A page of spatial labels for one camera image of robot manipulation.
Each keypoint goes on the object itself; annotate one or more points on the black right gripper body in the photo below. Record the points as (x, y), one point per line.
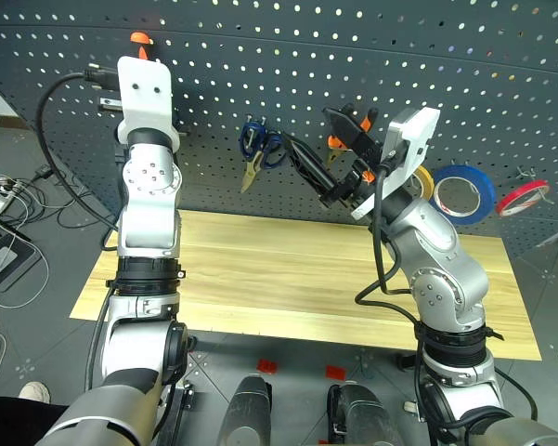
(348, 186)

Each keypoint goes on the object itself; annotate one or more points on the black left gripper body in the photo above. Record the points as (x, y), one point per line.
(182, 128)

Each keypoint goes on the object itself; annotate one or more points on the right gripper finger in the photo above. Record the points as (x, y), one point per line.
(308, 162)
(353, 135)

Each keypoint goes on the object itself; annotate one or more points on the large black blue scissors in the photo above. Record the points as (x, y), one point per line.
(250, 175)

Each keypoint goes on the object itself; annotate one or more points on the yellow tan tape roll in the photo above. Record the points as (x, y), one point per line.
(428, 179)

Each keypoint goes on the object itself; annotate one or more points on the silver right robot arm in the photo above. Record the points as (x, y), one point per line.
(445, 279)

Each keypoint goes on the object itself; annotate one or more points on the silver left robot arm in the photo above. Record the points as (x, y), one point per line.
(148, 218)

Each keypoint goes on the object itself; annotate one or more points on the black metal pegboard wall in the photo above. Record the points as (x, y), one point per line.
(306, 69)

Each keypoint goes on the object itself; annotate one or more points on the metal double prong hook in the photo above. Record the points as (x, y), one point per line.
(525, 174)
(249, 120)

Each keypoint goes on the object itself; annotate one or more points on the small grey metal piece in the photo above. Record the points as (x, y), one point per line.
(109, 103)

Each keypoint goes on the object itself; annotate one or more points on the blue adhesive tape roll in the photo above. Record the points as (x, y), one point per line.
(488, 197)

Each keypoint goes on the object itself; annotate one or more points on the black power adapter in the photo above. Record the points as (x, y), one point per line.
(42, 173)

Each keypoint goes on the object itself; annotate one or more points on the red adhesive tape roll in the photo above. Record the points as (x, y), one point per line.
(502, 207)

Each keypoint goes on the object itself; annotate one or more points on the white power strip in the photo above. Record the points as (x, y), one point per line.
(0, 197)

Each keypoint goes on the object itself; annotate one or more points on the dark flat electronic box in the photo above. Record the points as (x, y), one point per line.
(7, 262)

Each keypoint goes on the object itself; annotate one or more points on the dark rounded shape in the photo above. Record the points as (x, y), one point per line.
(359, 415)
(246, 413)

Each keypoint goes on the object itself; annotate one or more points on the white shoe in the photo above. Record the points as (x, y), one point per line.
(35, 391)

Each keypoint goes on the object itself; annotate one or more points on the black trouser leg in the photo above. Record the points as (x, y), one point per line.
(18, 423)

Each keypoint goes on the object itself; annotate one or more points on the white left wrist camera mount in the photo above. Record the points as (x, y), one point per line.
(144, 111)

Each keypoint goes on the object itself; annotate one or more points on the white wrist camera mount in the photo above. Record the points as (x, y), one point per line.
(413, 139)
(144, 111)

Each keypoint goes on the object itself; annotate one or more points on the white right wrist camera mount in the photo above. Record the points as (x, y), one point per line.
(413, 139)

